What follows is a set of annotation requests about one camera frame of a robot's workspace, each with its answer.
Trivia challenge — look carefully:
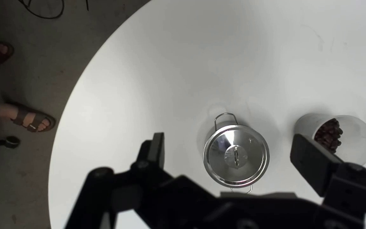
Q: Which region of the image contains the small steel pot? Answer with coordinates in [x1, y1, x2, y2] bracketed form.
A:
[202, 110, 272, 189]

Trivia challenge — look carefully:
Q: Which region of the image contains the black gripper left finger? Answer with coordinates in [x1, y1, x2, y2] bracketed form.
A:
[66, 131, 174, 229]

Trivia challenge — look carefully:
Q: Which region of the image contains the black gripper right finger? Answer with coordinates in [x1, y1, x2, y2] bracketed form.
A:
[290, 133, 366, 229]

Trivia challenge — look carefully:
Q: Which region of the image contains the dark grey cup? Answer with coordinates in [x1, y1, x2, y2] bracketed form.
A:
[314, 118, 345, 154]

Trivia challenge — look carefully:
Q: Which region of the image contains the black stand leg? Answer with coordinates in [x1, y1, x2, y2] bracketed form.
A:
[0, 135, 22, 149]

